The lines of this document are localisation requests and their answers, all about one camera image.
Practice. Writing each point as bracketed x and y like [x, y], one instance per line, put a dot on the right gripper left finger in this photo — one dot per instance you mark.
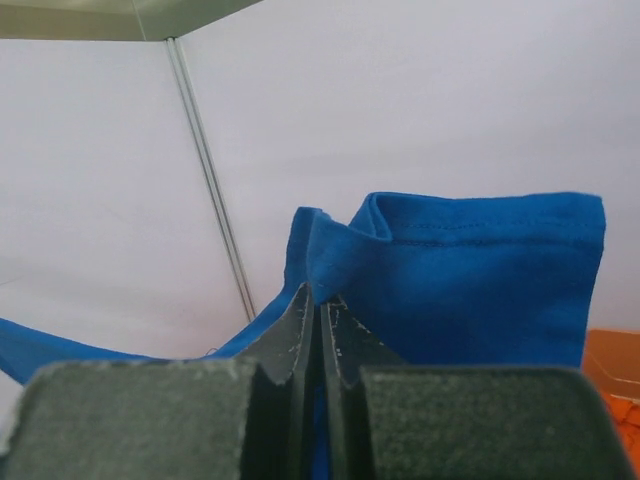
[248, 417]

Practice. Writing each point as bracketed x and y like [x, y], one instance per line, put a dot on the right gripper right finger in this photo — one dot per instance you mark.
[388, 419]

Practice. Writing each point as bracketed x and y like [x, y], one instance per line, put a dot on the blue t shirt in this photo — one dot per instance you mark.
[480, 281]

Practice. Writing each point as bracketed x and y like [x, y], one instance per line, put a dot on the orange plastic bin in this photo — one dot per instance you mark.
[611, 362]

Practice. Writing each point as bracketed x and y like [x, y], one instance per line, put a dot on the orange t shirt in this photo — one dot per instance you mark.
[625, 415]

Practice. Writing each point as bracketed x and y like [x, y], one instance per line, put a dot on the left aluminium frame post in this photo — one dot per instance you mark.
[215, 191]

